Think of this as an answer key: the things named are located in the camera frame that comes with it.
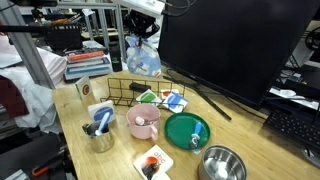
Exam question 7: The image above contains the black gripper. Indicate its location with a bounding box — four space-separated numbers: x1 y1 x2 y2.
124 10 160 38

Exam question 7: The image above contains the marshmallow pack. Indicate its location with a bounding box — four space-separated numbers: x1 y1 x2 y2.
125 36 162 78

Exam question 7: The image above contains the black bottle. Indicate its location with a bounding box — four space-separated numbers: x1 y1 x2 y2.
109 42 122 72

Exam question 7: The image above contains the stack of books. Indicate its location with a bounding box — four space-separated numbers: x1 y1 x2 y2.
64 50 113 80

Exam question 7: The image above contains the green cover board book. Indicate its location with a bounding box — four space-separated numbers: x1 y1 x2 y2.
136 89 162 106

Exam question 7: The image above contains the birds board book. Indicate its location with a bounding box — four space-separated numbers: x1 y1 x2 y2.
160 89 179 100

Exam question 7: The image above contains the blue cover board book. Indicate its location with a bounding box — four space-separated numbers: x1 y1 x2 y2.
163 92 188 113

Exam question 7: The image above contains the blue circle board book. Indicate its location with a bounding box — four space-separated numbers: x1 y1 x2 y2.
87 100 116 122

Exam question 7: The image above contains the black monitor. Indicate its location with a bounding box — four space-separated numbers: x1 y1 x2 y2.
159 0 320 109

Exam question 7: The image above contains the pink mug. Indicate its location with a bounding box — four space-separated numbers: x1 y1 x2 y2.
126 104 161 140

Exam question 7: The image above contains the green plate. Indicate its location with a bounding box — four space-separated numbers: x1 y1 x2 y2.
164 112 211 150

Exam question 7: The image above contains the white cloth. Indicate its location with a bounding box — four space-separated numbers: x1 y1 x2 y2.
0 48 66 134

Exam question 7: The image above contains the steel cup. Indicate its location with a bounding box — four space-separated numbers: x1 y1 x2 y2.
82 121 114 153

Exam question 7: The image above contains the abc board book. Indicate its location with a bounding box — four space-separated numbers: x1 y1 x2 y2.
133 145 174 180

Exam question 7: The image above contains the steel bowl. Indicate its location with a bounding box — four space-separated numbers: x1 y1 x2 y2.
197 145 247 180

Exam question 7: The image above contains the black keyboard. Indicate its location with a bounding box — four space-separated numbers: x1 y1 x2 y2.
264 110 320 152

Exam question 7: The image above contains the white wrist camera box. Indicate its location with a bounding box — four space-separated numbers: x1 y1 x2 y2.
111 0 165 18

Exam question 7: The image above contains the black wire rack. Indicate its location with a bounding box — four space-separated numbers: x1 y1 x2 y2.
100 78 186 111

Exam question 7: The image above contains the blue handled scoop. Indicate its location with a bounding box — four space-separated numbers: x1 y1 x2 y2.
95 112 110 136

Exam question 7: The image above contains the blue handled utensil on plate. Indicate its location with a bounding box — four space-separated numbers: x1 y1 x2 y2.
189 122 202 149

